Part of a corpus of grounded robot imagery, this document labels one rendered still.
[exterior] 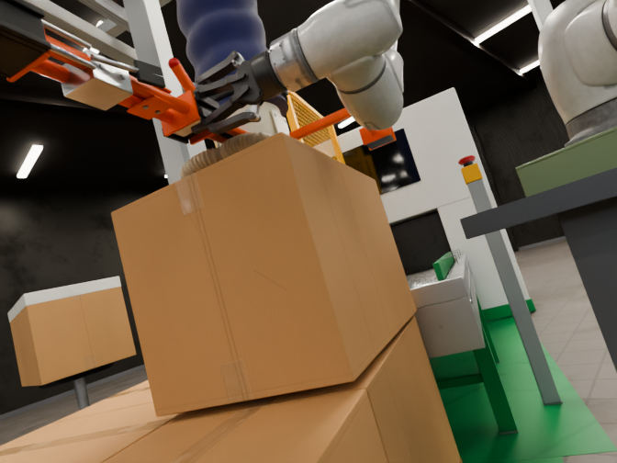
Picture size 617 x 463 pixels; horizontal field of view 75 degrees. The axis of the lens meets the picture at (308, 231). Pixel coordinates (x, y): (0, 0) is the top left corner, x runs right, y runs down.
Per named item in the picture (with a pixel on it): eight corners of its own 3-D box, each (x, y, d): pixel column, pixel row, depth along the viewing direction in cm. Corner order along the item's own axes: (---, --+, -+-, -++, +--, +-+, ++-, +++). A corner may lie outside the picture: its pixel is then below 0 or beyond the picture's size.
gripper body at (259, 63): (263, 37, 67) (218, 62, 70) (276, 84, 66) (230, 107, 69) (282, 56, 74) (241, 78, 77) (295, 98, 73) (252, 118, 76)
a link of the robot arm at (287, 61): (306, 67, 63) (274, 84, 65) (325, 87, 71) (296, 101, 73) (290, 16, 64) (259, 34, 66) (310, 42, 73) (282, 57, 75)
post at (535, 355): (541, 400, 163) (461, 170, 176) (559, 397, 161) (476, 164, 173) (544, 406, 157) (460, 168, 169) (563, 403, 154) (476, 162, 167)
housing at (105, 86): (104, 112, 62) (97, 86, 63) (136, 94, 60) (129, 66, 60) (61, 97, 56) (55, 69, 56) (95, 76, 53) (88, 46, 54)
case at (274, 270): (296, 340, 129) (263, 221, 134) (417, 310, 113) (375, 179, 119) (155, 417, 74) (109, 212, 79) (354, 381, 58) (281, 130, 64)
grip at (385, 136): (370, 151, 125) (364, 136, 126) (396, 140, 122) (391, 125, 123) (363, 144, 117) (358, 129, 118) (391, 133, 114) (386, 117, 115)
